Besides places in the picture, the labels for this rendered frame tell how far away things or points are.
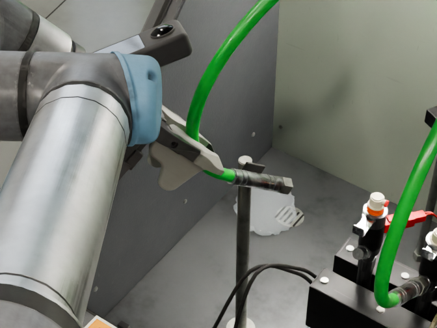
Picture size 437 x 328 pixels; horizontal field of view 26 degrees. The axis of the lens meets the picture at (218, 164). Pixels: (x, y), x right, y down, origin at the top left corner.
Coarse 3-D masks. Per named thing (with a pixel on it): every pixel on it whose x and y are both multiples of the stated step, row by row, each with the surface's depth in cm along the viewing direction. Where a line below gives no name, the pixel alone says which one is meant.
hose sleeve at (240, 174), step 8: (232, 168) 105; (240, 176) 105; (248, 176) 106; (256, 176) 107; (264, 176) 108; (272, 176) 109; (232, 184) 105; (240, 184) 105; (248, 184) 106; (256, 184) 107; (264, 184) 108; (272, 184) 109; (280, 184) 110
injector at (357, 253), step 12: (372, 216) 108; (384, 216) 108; (372, 228) 109; (360, 240) 112; (372, 240) 111; (360, 252) 110; (372, 252) 112; (360, 264) 115; (372, 264) 114; (360, 276) 116
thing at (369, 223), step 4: (364, 216) 109; (364, 220) 108; (368, 220) 108; (372, 220) 108; (360, 224) 108; (364, 224) 108; (368, 224) 108; (372, 224) 108; (364, 228) 107; (368, 228) 107; (352, 232) 107; (364, 232) 107
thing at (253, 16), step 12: (264, 0) 91; (276, 0) 91; (252, 12) 91; (264, 12) 91; (240, 24) 92; (252, 24) 91; (228, 36) 92; (240, 36) 92; (228, 48) 92; (216, 60) 92; (204, 72) 94; (216, 72) 93; (204, 84) 93; (204, 96) 94; (192, 108) 95; (192, 120) 96; (192, 132) 96; (228, 180) 104
